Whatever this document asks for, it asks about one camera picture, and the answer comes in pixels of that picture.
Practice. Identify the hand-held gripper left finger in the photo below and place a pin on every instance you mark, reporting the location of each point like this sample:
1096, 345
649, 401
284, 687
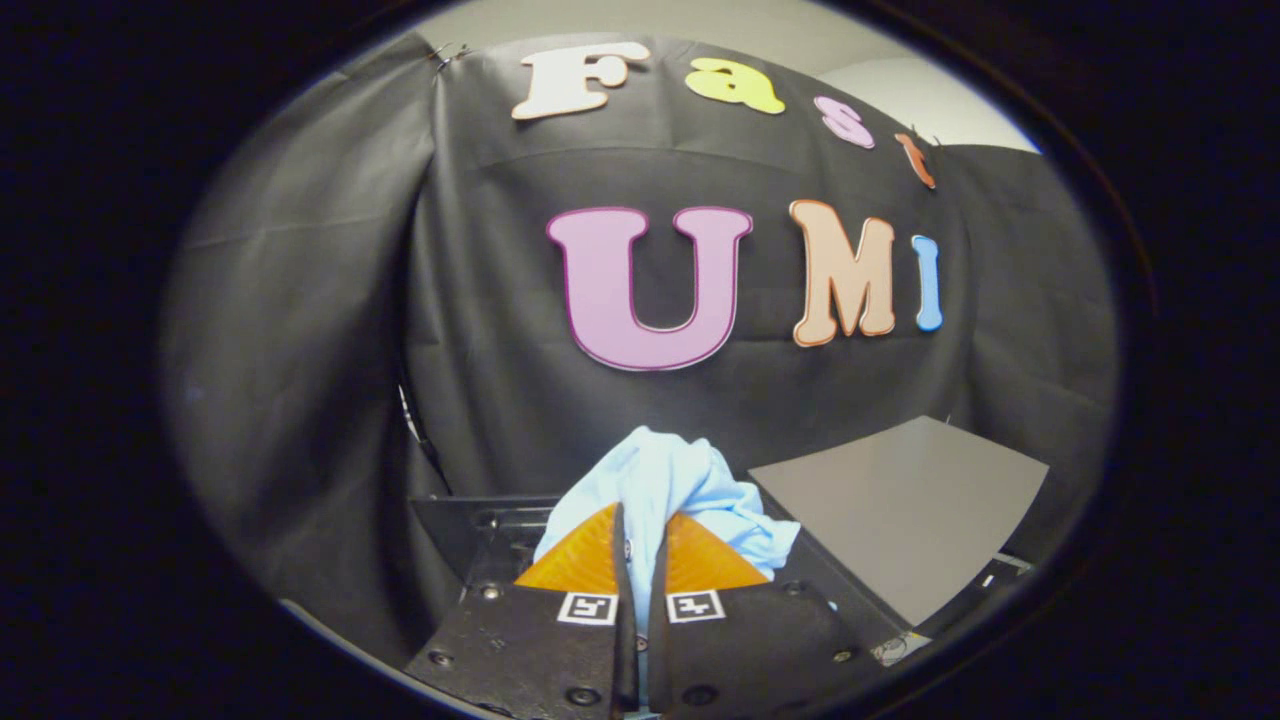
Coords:
540, 650

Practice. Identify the backdrop stand pole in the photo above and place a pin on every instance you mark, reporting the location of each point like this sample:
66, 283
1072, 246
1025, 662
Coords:
412, 420

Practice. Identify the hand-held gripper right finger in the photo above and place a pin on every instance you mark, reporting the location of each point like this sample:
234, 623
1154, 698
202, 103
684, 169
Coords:
740, 650

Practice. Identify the light blue shirt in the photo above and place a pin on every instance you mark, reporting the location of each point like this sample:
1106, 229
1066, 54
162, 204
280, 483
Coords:
670, 480

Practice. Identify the black backdrop cloth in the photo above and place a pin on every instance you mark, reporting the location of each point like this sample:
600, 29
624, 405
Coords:
500, 350

